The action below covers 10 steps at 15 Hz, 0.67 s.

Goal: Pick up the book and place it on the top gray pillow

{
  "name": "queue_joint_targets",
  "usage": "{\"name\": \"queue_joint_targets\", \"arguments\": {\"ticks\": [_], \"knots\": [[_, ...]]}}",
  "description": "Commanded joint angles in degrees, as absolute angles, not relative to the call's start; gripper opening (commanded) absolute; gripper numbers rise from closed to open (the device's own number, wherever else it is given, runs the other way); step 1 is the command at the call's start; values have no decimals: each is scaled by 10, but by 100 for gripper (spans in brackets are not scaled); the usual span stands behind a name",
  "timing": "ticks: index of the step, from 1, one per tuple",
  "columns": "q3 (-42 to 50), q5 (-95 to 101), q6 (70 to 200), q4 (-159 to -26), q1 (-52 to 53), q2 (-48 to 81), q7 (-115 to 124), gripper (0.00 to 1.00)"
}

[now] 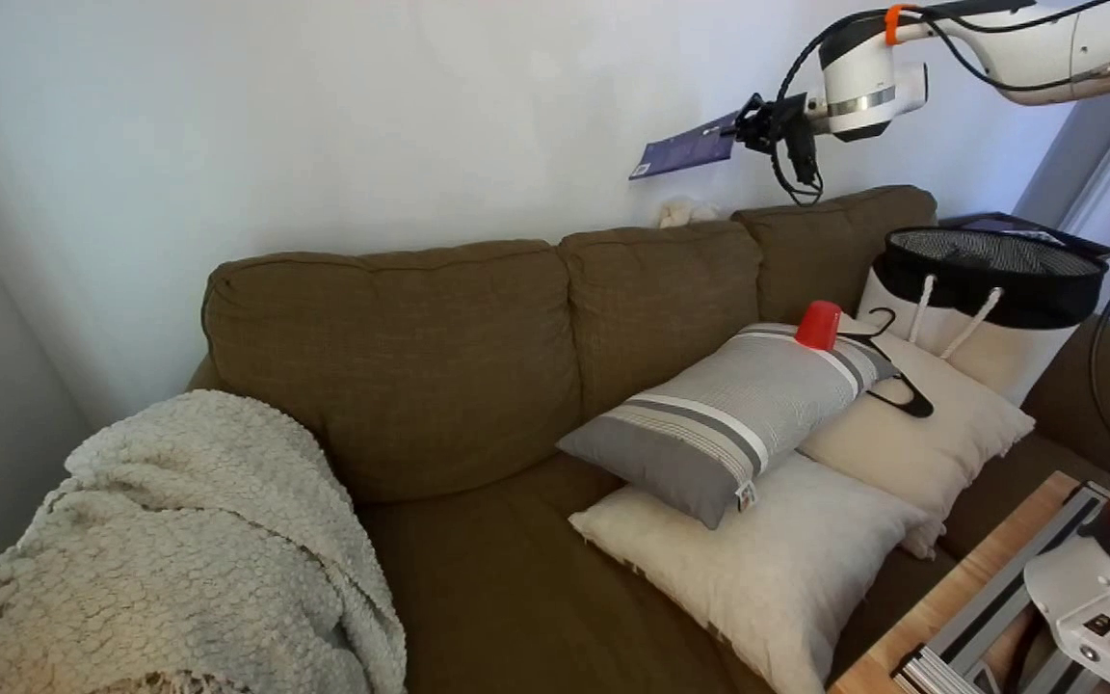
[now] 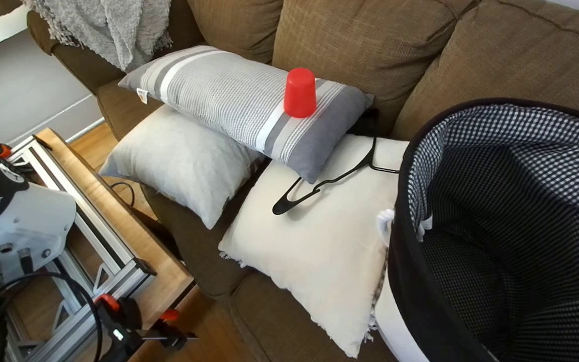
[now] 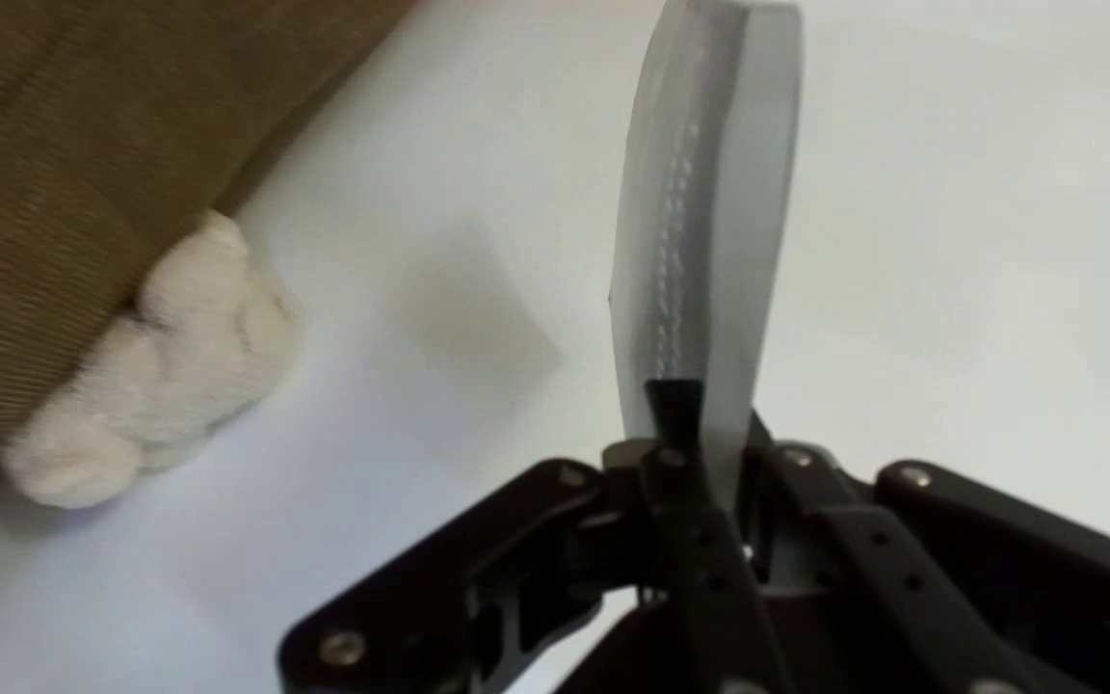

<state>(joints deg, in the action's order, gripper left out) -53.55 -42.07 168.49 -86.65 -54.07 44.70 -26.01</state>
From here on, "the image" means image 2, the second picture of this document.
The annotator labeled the black checkered laundry basket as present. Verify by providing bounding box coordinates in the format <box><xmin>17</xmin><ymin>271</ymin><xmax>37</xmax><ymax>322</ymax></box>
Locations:
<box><xmin>373</xmin><ymin>98</ymin><xmax>579</xmax><ymax>362</ymax></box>

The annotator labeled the cream square pillow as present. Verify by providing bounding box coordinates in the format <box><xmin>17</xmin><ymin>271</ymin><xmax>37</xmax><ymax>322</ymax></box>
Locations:
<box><xmin>218</xmin><ymin>133</ymin><xmax>412</xmax><ymax>359</ymax></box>

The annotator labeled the grey knitted throw blanket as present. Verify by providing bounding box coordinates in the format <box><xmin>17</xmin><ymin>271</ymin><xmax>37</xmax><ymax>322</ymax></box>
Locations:
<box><xmin>22</xmin><ymin>0</ymin><xmax>173</xmax><ymax>72</ymax></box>

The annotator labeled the brown fabric sofa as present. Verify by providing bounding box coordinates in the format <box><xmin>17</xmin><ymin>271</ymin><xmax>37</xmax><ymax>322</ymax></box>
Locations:
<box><xmin>27</xmin><ymin>0</ymin><xmax>579</xmax><ymax>362</ymax></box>

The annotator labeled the grey white striped pillow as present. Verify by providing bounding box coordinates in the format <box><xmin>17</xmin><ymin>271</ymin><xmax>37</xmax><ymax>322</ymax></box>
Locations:
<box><xmin>118</xmin><ymin>45</ymin><xmax>375</xmax><ymax>185</ymax></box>

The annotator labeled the red plastic cup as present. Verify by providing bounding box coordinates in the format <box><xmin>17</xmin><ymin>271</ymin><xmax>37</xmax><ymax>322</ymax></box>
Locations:
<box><xmin>283</xmin><ymin>68</ymin><xmax>318</xmax><ymax>119</ymax></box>

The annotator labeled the black clothes hanger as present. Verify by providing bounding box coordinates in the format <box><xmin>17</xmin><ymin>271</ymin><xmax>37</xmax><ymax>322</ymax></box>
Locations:
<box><xmin>271</xmin><ymin>135</ymin><xmax>401</xmax><ymax>216</ymax></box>

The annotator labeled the plain light grey pillow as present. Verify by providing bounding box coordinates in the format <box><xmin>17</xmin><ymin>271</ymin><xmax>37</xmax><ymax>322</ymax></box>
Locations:
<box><xmin>99</xmin><ymin>104</ymin><xmax>266</xmax><ymax>230</ymax></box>

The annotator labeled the black cable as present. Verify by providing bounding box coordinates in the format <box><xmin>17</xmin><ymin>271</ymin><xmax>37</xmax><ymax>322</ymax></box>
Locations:
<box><xmin>110</xmin><ymin>180</ymin><xmax>137</xmax><ymax>208</ymax></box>

